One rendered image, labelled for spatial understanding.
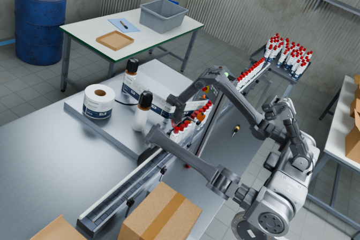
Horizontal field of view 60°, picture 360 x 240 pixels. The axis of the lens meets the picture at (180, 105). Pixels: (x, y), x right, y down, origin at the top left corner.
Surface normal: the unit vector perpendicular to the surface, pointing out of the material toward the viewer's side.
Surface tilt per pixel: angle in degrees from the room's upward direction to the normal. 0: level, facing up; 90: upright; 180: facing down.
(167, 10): 85
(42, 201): 0
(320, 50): 90
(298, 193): 0
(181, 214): 0
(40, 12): 90
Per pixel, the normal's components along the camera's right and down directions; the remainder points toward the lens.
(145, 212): 0.29, -0.78
